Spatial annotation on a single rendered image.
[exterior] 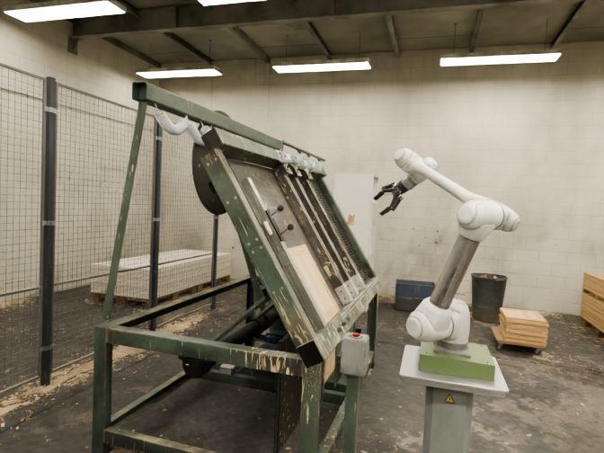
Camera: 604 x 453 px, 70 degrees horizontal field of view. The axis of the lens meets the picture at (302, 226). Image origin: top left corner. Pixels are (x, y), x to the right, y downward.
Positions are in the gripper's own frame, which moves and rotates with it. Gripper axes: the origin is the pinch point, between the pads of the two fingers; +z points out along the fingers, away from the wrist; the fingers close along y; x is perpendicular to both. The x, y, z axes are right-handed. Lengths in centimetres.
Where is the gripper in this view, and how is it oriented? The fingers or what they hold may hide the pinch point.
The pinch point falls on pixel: (378, 205)
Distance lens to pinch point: 267.1
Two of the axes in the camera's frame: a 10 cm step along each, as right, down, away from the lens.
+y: -1.6, -7.1, 6.8
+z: -6.8, 5.8, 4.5
